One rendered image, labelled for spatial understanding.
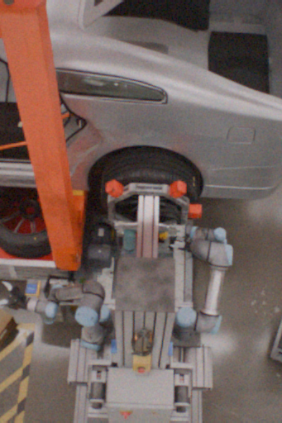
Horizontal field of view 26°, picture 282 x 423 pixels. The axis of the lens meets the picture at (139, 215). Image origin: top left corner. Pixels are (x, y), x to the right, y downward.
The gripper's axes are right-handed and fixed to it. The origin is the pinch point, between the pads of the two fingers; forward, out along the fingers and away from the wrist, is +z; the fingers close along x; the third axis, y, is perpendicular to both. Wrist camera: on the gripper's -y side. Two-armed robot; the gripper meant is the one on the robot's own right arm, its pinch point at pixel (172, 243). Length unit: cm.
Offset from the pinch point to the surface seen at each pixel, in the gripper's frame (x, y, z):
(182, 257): -28, -75, -12
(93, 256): -8, -43, 55
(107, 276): -8, -75, 46
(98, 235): -24, -40, 52
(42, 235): -17, -32, 92
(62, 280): 20, -26, 73
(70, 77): -50, 98, 65
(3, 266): 2, -48, 120
